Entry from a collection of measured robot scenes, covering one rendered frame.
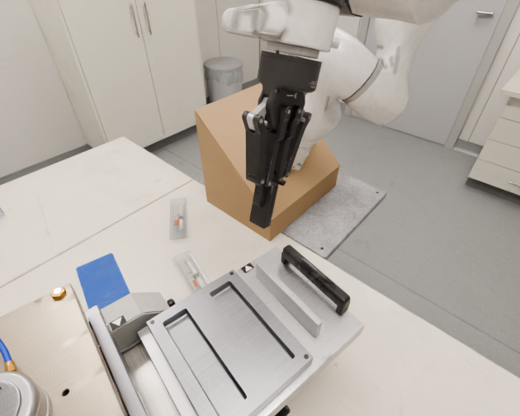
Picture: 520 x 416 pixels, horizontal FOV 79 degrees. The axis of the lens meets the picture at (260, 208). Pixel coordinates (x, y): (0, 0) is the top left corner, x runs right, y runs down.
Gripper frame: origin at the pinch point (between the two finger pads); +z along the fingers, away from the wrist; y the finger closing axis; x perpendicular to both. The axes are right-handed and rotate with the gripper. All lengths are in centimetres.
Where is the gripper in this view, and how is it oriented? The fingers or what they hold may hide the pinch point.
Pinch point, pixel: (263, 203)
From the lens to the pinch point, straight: 47.2
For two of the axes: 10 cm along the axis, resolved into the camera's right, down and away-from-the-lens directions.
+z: -1.7, 8.8, 4.3
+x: -7.7, -3.9, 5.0
